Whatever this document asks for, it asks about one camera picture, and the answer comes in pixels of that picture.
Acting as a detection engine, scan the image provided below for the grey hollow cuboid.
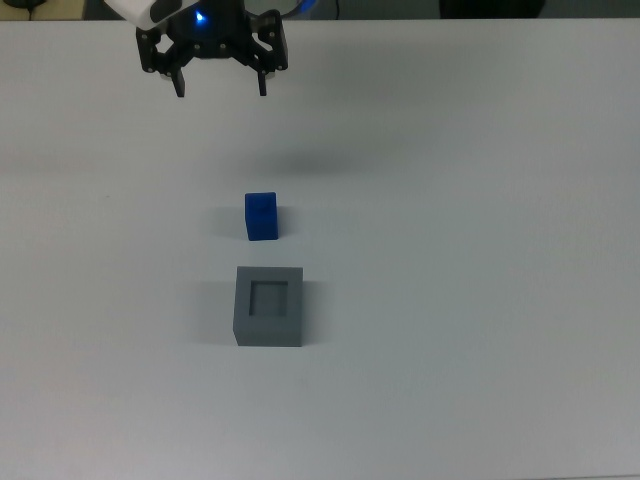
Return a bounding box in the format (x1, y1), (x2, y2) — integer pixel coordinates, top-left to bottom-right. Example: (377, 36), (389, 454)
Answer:
(232, 266), (305, 347)

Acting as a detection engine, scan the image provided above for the blue rectangular block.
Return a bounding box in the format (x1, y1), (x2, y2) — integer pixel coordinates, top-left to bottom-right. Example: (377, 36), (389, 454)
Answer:
(244, 191), (280, 242)

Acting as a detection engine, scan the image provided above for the dark blue robot cable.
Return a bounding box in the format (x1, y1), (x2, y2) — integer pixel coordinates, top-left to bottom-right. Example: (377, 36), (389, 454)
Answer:
(279, 0), (321, 20)

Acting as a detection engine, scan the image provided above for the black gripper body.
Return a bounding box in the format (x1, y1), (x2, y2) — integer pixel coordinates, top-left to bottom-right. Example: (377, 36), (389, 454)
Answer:
(168, 23), (254, 60)

